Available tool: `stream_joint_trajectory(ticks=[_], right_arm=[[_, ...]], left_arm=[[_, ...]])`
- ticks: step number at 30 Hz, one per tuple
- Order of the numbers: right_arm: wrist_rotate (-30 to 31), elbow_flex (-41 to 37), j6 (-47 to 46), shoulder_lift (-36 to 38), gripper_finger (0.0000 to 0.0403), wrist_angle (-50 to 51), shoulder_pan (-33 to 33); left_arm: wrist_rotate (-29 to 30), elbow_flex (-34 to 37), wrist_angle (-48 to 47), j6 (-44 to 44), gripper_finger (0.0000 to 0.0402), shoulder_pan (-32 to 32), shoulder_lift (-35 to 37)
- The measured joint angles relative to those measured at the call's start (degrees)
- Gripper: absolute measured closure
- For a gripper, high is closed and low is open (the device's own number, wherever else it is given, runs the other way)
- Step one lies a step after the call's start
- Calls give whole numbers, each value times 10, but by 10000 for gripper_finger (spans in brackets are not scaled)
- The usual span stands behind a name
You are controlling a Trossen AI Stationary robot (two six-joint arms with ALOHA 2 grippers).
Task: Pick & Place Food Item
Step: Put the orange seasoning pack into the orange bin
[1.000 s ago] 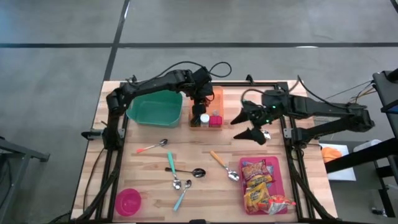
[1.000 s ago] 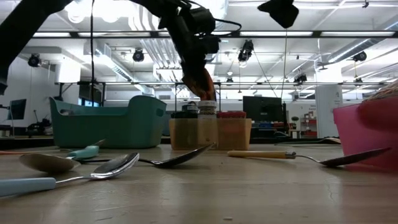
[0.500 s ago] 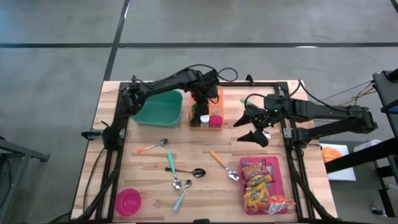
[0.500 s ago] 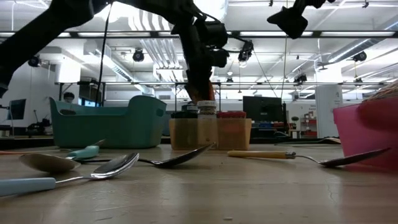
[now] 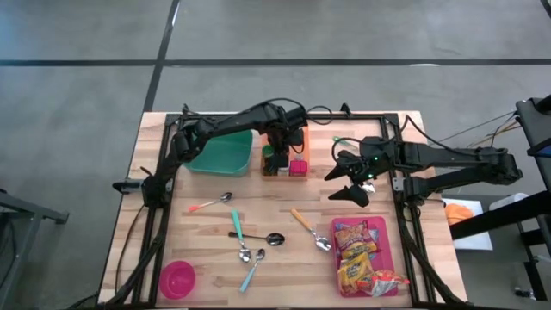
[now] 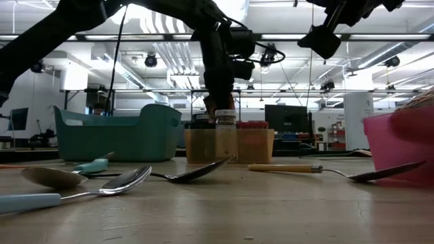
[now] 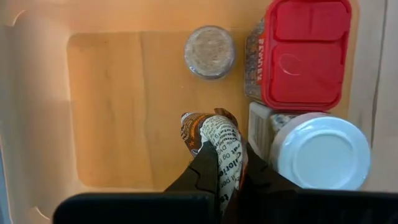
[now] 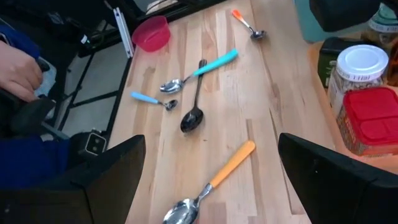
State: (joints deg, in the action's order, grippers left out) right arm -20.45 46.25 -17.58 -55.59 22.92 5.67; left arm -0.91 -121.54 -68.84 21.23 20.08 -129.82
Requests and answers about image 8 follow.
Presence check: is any wooden-handled spoon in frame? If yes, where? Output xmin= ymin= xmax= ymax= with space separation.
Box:
xmin=162 ymin=139 xmax=257 ymax=224

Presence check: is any teal-handled spoon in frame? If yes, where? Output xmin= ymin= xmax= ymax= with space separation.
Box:
xmin=159 ymin=47 xmax=239 ymax=95

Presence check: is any person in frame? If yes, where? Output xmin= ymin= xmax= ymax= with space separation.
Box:
xmin=0 ymin=24 xmax=72 ymax=190

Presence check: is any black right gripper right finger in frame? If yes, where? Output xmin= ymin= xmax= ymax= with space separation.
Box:
xmin=277 ymin=133 xmax=398 ymax=224

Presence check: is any white aluminium extrusion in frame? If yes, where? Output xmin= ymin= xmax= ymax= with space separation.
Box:
xmin=113 ymin=7 xmax=135 ymax=59

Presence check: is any light blue-handled spoon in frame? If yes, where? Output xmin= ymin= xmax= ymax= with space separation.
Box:
xmin=129 ymin=90 xmax=179 ymax=112

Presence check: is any red-lidded spice container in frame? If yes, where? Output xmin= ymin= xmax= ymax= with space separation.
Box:
xmin=336 ymin=86 xmax=398 ymax=157

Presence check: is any pink plastic bowl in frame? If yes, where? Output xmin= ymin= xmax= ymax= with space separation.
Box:
xmin=131 ymin=15 xmax=172 ymax=53

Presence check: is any small glass jar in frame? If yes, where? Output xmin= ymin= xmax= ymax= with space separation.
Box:
xmin=361 ymin=2 xmax=398 ymax=47

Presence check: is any black chair armrest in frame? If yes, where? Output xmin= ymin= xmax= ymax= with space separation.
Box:
xmin=8 ymin=95 xmax=57 ymax=135

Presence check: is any bagel seasoning jar white lid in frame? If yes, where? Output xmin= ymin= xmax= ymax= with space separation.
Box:
xmin=327 ymin=44 xmax=390 ymax=116

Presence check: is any green plastic bin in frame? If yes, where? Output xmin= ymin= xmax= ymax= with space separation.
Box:
xmin=293 ymin=0 xmax=369 ymax=44

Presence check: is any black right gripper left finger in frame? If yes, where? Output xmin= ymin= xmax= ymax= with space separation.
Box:
xmin=0 ymin=134 xmax=147 ymax=224

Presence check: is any person's hand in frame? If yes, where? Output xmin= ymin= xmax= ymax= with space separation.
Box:
xmin=0 ymin=39 xmax=44 ymax=103

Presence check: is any small orange-handled spoon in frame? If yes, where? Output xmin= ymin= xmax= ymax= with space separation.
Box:
xmin=231 ymin=9 xmax=267 ymax=40

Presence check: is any small black camera box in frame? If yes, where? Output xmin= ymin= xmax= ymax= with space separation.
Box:
xmin=70 ymin=129 xmax=109 ymax=158

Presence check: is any black metal spoon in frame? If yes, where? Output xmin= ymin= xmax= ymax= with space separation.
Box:
xmin=180 ymin=58 xmax=208 ymax=134

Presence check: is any orange translucent plastic bin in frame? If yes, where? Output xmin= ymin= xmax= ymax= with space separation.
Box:
xmin=307 ymin=39 xmax=398 ymax=175

